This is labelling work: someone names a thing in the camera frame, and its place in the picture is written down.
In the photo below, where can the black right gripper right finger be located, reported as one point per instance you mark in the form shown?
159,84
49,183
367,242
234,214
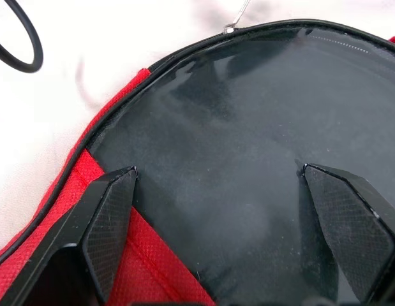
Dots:
353,229

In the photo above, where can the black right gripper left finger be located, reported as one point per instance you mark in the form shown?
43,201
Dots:
72,223

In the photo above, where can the black red paddle case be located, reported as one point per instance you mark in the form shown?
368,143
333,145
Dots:
143,255

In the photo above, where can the black table tennis paddle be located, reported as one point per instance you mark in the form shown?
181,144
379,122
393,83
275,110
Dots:
232,121

